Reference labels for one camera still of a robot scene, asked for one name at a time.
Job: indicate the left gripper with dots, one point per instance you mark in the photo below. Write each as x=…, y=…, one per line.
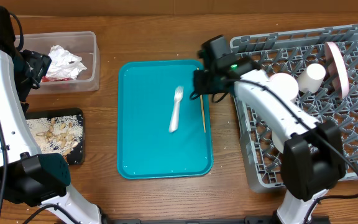
x=38, y=62

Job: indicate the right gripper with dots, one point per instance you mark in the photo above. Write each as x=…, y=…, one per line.
x=201, y=87

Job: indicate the red ketchup packet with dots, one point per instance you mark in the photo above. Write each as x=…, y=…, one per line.
x=48, y=79

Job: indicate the white napkin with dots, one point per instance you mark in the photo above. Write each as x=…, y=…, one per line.
x=64, y=64

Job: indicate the wooden chopstick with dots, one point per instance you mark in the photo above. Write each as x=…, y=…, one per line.
x=202, y=113

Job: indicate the white plastic fork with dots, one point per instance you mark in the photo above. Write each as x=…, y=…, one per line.
x=176, y=109

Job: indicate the white bowl with peanuts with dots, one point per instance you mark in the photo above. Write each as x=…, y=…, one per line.
x=285, y=86

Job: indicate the pile of white rice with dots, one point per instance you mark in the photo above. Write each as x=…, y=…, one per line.
x=36, y=127

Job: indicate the pile of peanuts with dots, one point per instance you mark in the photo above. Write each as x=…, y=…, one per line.
x=57, y=137

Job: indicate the white paper cup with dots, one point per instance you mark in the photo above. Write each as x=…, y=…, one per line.
x=311, y=78

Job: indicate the white round plate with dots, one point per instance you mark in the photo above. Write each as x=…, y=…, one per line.
x=336, y=68

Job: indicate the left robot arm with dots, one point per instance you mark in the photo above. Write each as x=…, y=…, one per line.
x=27, y=175

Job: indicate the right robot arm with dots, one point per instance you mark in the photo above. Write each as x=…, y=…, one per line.
x=312, y=159

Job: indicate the grey dishwasher rack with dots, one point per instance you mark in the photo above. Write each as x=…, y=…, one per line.
x=291, y=52

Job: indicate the clear plastic bin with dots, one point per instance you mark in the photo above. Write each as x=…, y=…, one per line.
x=82, y=44

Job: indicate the black plastic tray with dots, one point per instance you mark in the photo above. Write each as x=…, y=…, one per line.
x=59, y=131

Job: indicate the teal serving tray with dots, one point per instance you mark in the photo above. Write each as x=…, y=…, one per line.
x=145, y=147

